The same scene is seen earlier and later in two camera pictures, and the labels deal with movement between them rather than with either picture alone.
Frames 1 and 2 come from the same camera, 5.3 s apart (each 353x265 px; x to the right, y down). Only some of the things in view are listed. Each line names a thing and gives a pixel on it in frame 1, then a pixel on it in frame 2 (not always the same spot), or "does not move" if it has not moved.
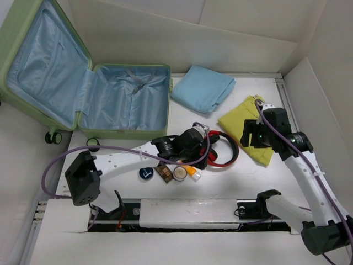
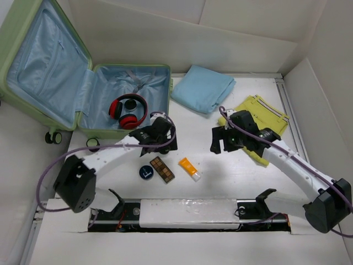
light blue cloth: x=202 y=89 does not move
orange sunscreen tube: x=192 y=173 does not move
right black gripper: x=251 y=126 to x=219 y=133
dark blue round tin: x=146 y=173 does not move
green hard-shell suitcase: x=47 y=80 does not move
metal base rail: x=252 y=217 does not move
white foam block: x=190 y=213 does not move
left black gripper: x=197 y=157 to x=169 y=147
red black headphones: x=214 y=136 to x=127 y=121
